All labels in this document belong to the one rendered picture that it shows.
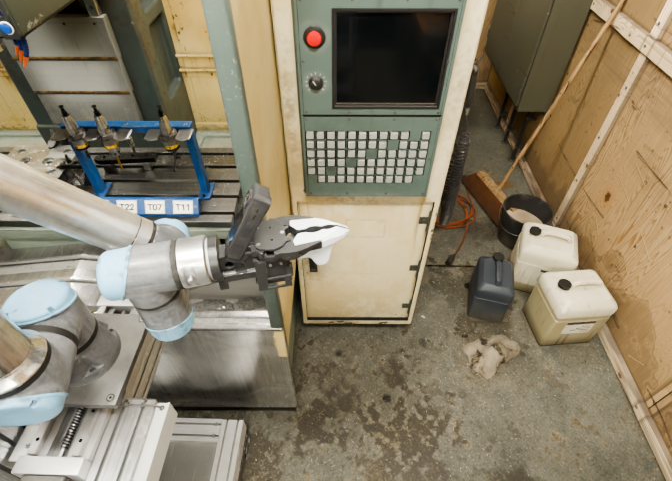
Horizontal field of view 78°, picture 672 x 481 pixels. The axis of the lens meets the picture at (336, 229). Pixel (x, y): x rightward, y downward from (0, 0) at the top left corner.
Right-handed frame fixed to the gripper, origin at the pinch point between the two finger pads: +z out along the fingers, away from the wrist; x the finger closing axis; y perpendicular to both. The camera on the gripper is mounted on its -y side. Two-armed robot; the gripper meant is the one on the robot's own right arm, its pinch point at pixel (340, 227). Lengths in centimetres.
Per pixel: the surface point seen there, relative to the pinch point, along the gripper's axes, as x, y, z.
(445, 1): -60, -19, 42
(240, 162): -33.6, 4.4, -14.8
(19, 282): -90, 73, -109
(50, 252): -101, 69, -100
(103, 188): -115, 51, -76
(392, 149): -68, 25, 33
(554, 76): -186, 52, 184
